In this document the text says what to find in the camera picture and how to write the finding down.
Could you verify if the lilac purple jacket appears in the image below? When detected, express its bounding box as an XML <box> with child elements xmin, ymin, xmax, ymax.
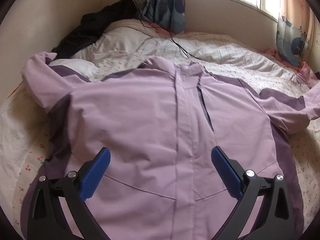
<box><xmin>22</xmin><ymin>53</ymin><xmax>319</xmax><ymax>239</ymax></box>

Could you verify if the black clothing pile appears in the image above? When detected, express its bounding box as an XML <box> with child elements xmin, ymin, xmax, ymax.
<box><xmin>52</xmin><ymin>0</ymin><xmax>137</xmax><ymax>59</ymax></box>

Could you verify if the cherry print bed quilt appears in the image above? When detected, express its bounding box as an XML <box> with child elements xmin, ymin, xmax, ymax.
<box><xmin>1</xmin><ymin>20</ymin><xmax>319</xmax><ymax>232</ymax></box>

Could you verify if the pink ruffled cloth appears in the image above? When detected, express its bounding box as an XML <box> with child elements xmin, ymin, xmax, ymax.
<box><xmin>291</xmin><ymin>62</ymin><xmax>319</xmax><ymax>88</ymax></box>

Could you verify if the white pillow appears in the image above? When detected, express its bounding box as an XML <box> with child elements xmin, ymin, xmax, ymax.
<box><xmin>48</xmin><ymin>59</ymin><xmax>98</xmax><ymax>82</ymax></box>

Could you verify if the blue cartoon curtain right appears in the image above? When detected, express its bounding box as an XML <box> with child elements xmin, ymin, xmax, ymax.
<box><xmin>276</xmin><ymin>0</ymin><xmax>310</xmax><ymax>67</ymax></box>

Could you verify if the blue cartoon curtain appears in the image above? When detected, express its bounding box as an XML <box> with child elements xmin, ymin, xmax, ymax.
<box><xmin>142</xmin><ymin>0</ymin><xmax>185</xmax><ymax>34</ymax></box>
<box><xmin>276</xmin><ymin>0</ymin><xmax>310</xmax><ymax>67</ymax></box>

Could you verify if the blue cartoon curtain left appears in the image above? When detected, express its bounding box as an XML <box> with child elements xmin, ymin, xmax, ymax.
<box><xmin>142</xmin><ymin>0</ymin><xmax>185</xmax><ymax>34</ymax></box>

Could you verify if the black charging cable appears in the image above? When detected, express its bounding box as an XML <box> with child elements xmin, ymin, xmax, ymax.
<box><xmin>133</xmin><ymin>0</ymin><xmax>201</xmax><ymax>61</ymax></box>

